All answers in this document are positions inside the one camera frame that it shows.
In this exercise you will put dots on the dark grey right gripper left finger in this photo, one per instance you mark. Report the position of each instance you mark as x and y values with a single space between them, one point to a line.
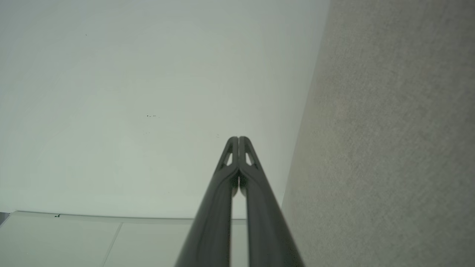
213 222

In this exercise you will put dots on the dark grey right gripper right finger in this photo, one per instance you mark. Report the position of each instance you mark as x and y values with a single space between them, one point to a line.
265 222

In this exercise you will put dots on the grey fabric sofa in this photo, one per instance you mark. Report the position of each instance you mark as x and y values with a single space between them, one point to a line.
389 129

